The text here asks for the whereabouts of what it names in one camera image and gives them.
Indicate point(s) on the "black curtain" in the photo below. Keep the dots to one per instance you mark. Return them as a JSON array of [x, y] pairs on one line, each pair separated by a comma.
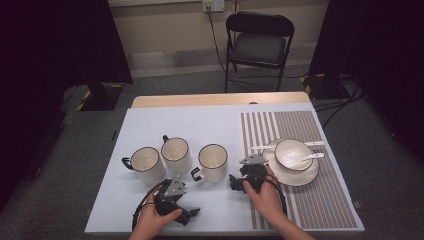
[[50, 66], [383, 60]]

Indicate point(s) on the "black stand base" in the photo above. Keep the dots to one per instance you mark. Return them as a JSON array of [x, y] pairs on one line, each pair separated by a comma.
[[100, 98], [321, 87]]

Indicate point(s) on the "person's left hand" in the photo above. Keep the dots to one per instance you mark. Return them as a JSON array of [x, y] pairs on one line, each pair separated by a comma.
[[150, 218]]

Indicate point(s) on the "person's right hand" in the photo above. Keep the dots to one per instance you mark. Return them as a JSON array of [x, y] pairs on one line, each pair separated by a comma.
[[266, 200]]

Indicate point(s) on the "white cup with black rim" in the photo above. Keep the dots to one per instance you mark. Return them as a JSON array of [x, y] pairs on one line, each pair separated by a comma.
[[176, 155], [148, 166], [213, 165]]

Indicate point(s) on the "black folding chair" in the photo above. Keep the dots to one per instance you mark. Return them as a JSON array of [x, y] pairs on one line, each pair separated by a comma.
[[259, 48]]

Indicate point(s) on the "wooden table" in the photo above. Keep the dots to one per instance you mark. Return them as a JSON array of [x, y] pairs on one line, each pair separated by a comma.
[[216, 99]]

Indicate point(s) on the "striped grey placemat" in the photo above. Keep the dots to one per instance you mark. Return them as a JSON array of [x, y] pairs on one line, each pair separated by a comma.
[[320, 200]]

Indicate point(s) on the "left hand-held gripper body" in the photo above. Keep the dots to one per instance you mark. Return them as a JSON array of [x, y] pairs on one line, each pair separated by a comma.
[[173, 188]]

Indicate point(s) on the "pale blue table cover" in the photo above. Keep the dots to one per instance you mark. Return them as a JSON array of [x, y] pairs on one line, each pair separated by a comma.
[[186, 123]]

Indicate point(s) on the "white bowl with dark rim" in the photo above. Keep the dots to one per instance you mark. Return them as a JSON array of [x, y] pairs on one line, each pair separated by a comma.
[[290, 153]]

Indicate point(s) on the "white wall socket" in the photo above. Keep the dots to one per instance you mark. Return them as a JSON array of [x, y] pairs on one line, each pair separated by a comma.
[[213, 4]]

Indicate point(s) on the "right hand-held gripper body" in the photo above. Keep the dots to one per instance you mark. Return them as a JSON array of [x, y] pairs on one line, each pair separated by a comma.
[[255, 173]]

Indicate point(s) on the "white plate with dark rim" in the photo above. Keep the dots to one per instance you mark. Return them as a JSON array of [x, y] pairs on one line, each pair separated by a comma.
[[293, 178]]

